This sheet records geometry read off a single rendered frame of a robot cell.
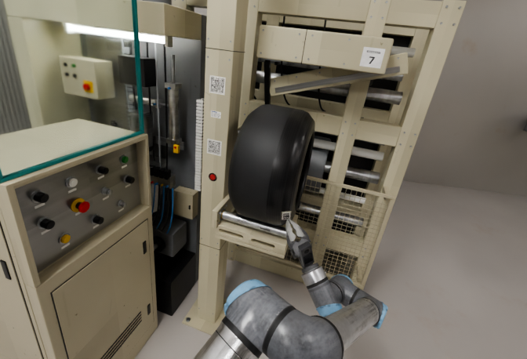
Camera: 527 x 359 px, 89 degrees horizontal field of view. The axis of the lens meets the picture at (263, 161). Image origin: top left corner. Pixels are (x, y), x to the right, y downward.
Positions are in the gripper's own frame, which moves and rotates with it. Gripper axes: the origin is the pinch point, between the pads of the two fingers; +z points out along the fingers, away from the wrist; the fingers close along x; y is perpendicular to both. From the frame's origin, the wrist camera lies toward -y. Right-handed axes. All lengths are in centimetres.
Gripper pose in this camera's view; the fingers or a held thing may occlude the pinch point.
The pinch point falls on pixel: (289, 221)
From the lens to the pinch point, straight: 114.1
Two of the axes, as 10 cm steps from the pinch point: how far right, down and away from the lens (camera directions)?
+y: -0.6, 4.2, 9.1
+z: -4.0, -8.4, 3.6
